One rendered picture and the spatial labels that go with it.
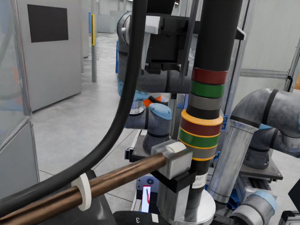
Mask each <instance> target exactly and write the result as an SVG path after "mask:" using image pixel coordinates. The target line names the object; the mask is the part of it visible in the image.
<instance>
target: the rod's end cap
mask: <svg viewBox="0 0 300 225"><path fill-rule="evenodd" d="M165 147H167V148H166V149H168V150H169V151H170V152H172V151H173V152H175V153H176V152H179V151H181V150H184V149H186V146H185V145H184V144H183V143H181V142H175V143H172V144H170V145H167V146H165Z"/></svg>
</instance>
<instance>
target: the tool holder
mask: <svg viewBox="0 0 300 225"><path fill-rule="evenodd" d="M175 142H176V141H174V140H172V139H171V140H169V141H166V142H163V143H160V144H157V145H155V146H153V147H151V155H153V154H155V153H158V152H161V153H163V155H164V158H165V161H166V163H165V166H163V167H161V168H159V169H157V170H155V171H153V172H151V173H150V174H152V175H153V176H154V177H155V178H156V179H158V180H159V186H158V197H157V204H156V205H157V207H158V210H159V212H160V214H161V215H162V217H163V218H164V219H165V220H166V221H167V222H168V223H170V224H171V225H210V224H211V222H212V221H213V219H216V217H217V215H214V214H215V210H216V206H215V202H214V200H213V198H212V197H211V195H210V194H209V193H208V192H207V191H206V190H203V191H202V195H201V200H200V205H199V206H198V207H197V208H196V209H193V210H187V209H186V205H187V200H188V193H189V188H190V185H191V184H192V183H194V182H195V179H196V173H197V171H196V170H195V169H193V168H192V167H191V162H192V155H193V151H192V150H190V149H188V148H186V149H184V150H181V151H179V152H176V153H175V152H173V151H172V152H170V151H169V150H168V149H166V148H167V147H165V146H167V145H170V144H172V143H175Z"/></svg>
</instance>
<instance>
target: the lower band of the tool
mask: <svg viewBox="0 0 300 225"><path fill-rule="evenodd" d="M181 115H182V117H183V118H184V119H186V120H188V121H190V122H192V123H196V124H200V125H218V124H220V123H222V122H223V117H222V116H221V115H220V116H219V118H217V119H214V120H205V119H199V118H195V117H192V116H190V115H189V114H187V113H186V109H185V110H183V111H182V112H181ZM181 129H182V128H181ZM182 130H183V131H185V130H184V129H182ZM185 132H186V133H188V134H191V135H194V136H198V137H205V138H209V137H215V136H217V135H219V134H220V133H219V134H217V135H214V136H200V135H195V134H192V133H189V132H187V131H185ZM179 139H180V138H179ZM180 141H181V142H183V141H182V140H181V139H180ZM183 143H184V144H186V145H188V146H191V145H189V144H187V143H185V142H183ZM215 146H217V145H215ZM215 146H213V147H215ZM191 147H195V148H200V149H209V148H213V147H208V148H202V147H196V146H191ZM214 156H215V155H214ZM214 156H213V157H214ZM213 157H210V158H193V157H192V160H196V161H206V160H209V159H212V158H213Z"/></svg>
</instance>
